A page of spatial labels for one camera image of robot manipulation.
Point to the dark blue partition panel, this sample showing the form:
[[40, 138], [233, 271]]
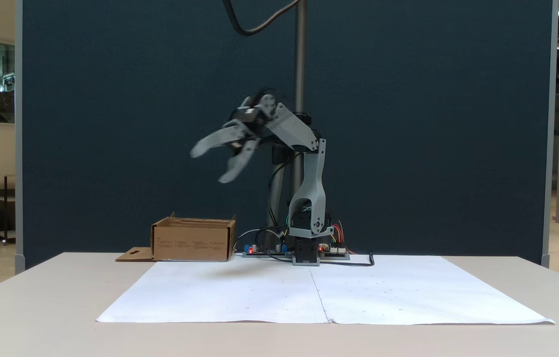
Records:
[[135, 124]]

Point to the brown cardboard box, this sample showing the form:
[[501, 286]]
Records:
[[190, 243]]

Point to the large white paper sheet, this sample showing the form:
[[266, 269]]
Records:
[[309, 297]]

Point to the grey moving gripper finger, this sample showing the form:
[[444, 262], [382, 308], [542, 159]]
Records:
[[239, 161]]

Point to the metal camera stand pole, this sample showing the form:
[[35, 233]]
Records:
[[300, 59]]

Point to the blue power converter circuit board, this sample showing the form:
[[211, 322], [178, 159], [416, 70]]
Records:
[[259, 250]]

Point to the grey motor driver circuit board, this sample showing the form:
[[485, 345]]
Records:
[[334, 254]]

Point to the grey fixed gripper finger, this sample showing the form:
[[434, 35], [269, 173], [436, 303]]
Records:
[[217, 140]]

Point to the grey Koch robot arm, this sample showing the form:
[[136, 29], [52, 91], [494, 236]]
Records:
[[311, 188]]

